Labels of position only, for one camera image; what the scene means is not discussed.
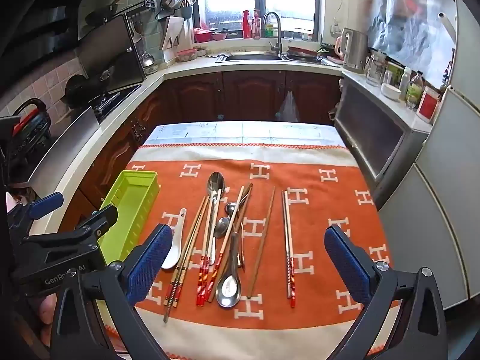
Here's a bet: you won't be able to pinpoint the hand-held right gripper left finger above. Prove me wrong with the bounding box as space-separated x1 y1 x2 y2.
50 223 174 360

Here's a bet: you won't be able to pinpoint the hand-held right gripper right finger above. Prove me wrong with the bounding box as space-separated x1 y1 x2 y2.
323 225 449 360

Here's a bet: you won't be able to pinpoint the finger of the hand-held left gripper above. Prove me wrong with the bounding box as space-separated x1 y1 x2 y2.
7 192 64 234
22 205 119 267

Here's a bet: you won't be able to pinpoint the white ceramic spoon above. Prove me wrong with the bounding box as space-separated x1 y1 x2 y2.
161 208 187 270

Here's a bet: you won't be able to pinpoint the green plastic utensil tray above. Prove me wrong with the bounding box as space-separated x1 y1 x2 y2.
97 170 161 267

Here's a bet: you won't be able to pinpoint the small metal spoon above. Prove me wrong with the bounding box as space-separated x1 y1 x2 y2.
224 202 238 233
214 185 253 239

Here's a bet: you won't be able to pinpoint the wide-bowl metal spoon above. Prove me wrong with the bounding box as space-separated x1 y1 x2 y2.
215 232 242 308

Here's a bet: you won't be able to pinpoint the brown wooden chopstick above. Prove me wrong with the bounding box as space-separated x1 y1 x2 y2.
247 187 274 299
250 186 277 298

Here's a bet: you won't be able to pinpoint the large metal spoon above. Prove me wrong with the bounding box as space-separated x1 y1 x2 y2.
206 172 226 267

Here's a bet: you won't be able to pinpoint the person's left hand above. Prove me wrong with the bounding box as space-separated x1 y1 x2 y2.
39 295 59 349

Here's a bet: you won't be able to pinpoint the stainless steel side panel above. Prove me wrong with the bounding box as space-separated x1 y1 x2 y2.
28 106 100 199

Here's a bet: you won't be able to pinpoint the orange printed blanket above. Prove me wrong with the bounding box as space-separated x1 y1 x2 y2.
99 143 400 360

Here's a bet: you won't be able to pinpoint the black pressure cooker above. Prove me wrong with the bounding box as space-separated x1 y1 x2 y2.
11 98 51 166

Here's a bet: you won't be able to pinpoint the grey refrigerator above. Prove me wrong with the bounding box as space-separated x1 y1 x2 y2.
375 0 480 308

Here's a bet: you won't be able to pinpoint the grey glass-door cabinet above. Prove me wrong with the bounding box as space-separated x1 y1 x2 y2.
334 79 417 209

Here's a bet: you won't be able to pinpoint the light blue table cover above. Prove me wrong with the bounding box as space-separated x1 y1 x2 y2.
144 121 347 149

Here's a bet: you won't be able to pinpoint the hanging clear plastic bag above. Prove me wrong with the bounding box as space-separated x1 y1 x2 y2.
277 91 301 122

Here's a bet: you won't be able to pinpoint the dark glass stove guard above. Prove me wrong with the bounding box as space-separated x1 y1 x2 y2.
80 14 147 94

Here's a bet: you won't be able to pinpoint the white bowl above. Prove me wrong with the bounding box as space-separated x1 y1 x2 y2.
380 82 402 101

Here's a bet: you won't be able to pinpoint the red and white box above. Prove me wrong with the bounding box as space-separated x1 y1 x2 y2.
416 86 441 122

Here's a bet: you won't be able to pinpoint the black range hood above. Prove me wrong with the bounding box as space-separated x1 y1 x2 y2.
0 0 113 94

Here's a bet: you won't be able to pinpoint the clear bottle green label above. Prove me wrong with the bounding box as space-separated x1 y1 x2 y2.
406 71 424 109

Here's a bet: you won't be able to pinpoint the white kitchen countertop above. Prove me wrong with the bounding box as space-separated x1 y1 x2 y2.
28 47 432 233

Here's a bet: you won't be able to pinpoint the dark wooden base cabinets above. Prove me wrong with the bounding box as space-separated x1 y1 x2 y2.
60 69 344 226

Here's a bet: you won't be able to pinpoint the white plastic bottle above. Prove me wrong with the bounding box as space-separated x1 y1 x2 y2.
399 67 412 100

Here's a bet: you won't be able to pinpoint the glass jar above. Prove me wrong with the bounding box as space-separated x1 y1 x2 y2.
365 50 387 87

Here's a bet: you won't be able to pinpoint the wooden cutting board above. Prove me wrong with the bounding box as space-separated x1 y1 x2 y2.
159 16 184 51

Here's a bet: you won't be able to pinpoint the steel electric kettle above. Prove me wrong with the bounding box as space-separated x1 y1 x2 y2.
339 28 369 74

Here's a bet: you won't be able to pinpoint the steel kitchen sink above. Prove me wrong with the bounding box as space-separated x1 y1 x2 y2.
215 53 286 62

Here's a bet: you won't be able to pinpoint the chrome faucet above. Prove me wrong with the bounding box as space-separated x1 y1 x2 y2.
262 11 283 55

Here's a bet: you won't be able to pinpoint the clear plastic wall sheet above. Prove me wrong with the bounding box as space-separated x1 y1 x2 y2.
365 0 456 79

